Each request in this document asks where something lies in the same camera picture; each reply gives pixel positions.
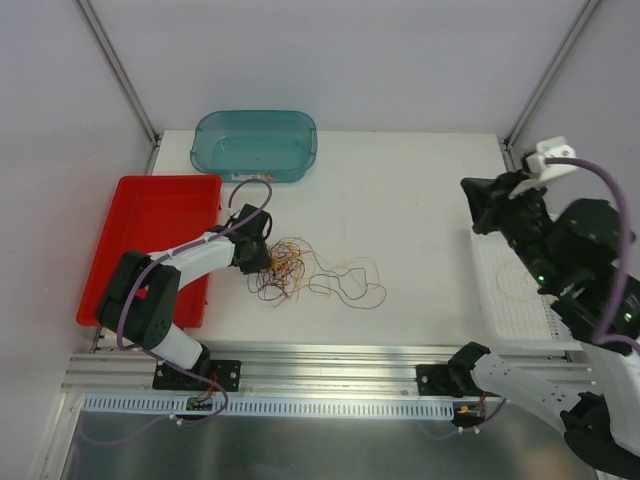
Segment multicolour wire bundle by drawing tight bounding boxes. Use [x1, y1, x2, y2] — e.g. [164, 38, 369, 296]
[247, 235, 389, 312]

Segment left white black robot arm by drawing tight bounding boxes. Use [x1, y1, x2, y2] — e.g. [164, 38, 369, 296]
[96, 204, 272, 389]

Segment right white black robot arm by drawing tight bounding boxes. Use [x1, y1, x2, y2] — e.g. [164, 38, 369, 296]
[444, 171, 639, 479]

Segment white perforated plastic basket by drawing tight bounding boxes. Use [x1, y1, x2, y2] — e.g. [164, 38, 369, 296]
[470, 232, 581, 351]

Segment red plastic tray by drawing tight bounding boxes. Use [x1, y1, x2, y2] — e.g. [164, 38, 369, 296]
[76, 175, 222, 327]

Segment teal plastic tub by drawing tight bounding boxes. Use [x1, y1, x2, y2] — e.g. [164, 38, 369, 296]
[190, 110, 318, 183]

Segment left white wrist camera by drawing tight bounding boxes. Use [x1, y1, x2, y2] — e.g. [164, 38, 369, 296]
[224, 208, 242, 228]

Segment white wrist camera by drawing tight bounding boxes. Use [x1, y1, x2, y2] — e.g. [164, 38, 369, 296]
[224, 208, 242, 228]
[508, 136, 577, 199]

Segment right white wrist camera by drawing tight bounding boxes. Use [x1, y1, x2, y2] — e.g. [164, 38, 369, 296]
[508, 136, 577, 199]

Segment white slotted cable duct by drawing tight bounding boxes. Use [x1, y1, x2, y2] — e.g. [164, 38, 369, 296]
[83, 394, 454, 421]

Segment right aluminium frame post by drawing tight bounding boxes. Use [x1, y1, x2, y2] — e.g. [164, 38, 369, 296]
[503, 0, 604, 153]

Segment aluminium frame post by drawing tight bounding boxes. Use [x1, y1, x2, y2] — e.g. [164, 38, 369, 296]
[503, 0, 604, 153]
[73, 0, 161, 147]

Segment aluminium mounting rail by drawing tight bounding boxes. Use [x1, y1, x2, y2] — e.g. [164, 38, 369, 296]
[60, 342, 601, 401]

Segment left aluminium frame post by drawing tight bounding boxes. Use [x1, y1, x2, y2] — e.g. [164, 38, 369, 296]
[73, 0, 161, 147]

